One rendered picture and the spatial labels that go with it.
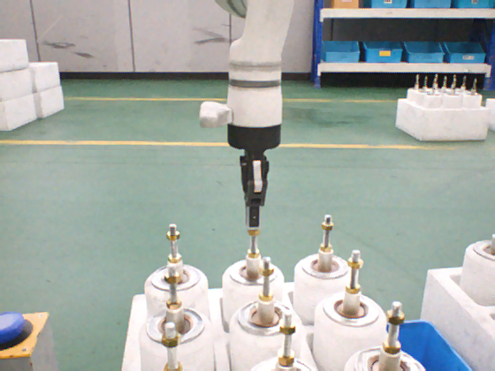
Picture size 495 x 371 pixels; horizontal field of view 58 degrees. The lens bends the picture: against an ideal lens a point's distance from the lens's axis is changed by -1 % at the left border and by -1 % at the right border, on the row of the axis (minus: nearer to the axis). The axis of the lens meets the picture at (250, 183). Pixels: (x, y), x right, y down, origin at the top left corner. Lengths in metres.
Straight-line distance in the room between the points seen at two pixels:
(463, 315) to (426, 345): 0.10
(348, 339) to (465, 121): 2.31
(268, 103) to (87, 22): 5.52
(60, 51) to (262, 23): 5.70
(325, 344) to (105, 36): 5.55
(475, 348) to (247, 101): 0.54
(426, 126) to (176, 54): 3.70
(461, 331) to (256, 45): 0.58
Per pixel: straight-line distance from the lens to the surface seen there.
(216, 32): 5.66
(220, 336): 0.71
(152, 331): 0.61
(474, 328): 0.83
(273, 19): 0.58
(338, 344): 0.63
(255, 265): 0.70
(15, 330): 0.53
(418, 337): 0.91
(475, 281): 0.87
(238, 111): 0.60
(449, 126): 2.79
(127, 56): 5.91
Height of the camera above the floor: 0.62
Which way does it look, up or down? 19 degrees down
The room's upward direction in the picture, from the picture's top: straight up
